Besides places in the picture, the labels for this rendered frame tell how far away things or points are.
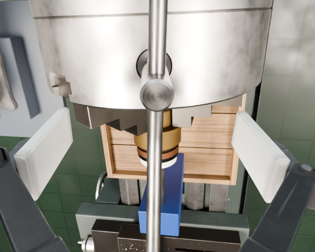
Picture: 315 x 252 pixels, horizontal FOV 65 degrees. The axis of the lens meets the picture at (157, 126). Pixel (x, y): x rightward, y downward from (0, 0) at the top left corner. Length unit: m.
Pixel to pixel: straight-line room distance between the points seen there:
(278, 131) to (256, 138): 1.54
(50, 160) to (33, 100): 0.74
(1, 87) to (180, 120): 0.61
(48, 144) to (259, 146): 0.13
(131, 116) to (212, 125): 0.32
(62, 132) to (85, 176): 1.85
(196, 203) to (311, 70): 1.08
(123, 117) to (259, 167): 0.23
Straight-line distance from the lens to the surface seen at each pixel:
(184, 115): 0.39
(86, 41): 0.26
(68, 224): 2.47
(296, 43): 1.57
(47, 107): 0.91
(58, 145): 0.18
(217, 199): 0.80
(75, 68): 0.27
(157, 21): 0.16
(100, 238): 0.83
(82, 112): 0.33
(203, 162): 0.70
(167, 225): 0.53
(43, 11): 0.30
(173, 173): 0.60
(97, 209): 0.86
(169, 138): 0.40
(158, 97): 0.16
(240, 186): 1.20
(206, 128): 0.65
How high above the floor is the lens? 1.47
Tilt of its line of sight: 63 degrees down
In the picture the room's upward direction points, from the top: 161 degrees counter-clockwise
